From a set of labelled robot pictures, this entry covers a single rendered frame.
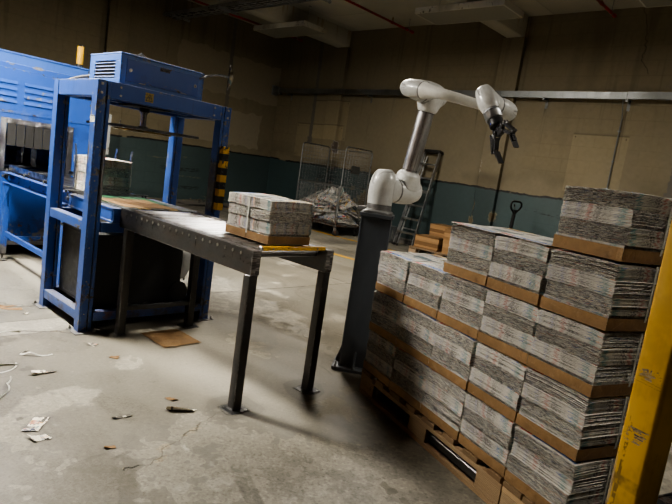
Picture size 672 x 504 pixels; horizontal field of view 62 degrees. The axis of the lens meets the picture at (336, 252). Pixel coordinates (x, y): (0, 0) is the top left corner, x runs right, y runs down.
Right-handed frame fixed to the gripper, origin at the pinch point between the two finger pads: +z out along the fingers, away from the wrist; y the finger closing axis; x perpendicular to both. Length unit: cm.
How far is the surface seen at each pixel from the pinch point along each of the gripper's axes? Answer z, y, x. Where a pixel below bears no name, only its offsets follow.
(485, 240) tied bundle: 51, -10, 39
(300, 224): 3, 59, 94
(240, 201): -15, 65, 122
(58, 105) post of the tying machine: -133, 136, 215
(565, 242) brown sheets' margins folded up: 70, -47, 35
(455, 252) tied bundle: 47, 9, 42
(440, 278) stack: 54, 23, 44
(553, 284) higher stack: 82, -36, 37
